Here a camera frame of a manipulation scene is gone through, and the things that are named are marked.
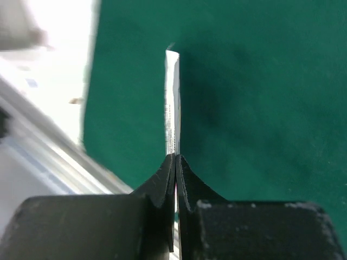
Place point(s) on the white suture packet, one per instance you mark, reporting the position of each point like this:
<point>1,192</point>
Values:
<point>172,104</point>

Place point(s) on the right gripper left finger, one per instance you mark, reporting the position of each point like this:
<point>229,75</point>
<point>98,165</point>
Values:
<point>139,225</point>

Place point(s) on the aluminium rail frame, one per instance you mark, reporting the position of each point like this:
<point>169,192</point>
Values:
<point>35,140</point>

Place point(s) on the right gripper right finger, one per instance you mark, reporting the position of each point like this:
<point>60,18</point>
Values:
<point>211,227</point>

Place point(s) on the green surgical cloth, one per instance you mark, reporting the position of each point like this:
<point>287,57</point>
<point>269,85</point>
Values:
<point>263,95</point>

